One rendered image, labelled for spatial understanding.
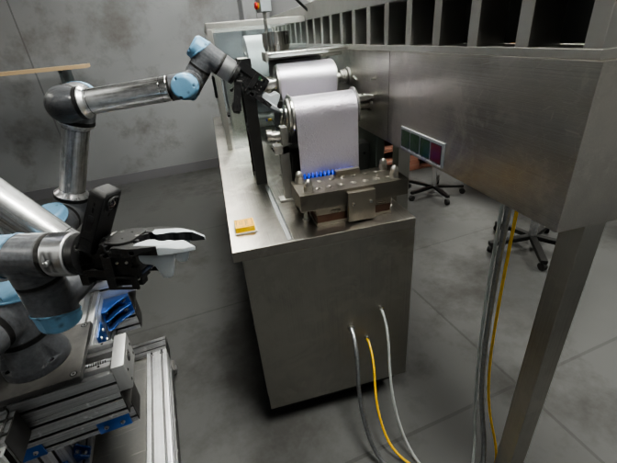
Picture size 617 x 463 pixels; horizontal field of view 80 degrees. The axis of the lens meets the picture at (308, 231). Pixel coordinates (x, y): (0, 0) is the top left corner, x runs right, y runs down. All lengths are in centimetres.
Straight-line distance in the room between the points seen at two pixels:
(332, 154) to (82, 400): 111
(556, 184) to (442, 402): 131
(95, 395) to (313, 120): 109
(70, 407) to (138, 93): 90
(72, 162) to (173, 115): 361
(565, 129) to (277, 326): 108
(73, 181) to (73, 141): 15
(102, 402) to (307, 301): 70
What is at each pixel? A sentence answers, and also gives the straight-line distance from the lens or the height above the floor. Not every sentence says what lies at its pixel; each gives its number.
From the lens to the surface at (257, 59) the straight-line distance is 238.
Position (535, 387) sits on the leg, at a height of 56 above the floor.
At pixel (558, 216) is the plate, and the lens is 84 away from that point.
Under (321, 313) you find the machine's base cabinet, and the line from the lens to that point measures 145.
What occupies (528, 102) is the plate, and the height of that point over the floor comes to 136.
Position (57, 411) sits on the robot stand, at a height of 69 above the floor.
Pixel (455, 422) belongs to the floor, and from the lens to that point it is 189.
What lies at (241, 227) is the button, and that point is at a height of 92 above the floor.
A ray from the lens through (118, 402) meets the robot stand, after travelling 125.
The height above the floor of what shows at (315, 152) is 112.
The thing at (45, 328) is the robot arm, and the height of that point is 108.
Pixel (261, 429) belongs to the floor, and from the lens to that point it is 185.
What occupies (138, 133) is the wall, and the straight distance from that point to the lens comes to 514.
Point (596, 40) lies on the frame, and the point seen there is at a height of 147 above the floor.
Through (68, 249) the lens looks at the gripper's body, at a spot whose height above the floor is 124.
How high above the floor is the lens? 151
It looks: 28 degrees down
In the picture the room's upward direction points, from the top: 5 degrees counter-clockwise
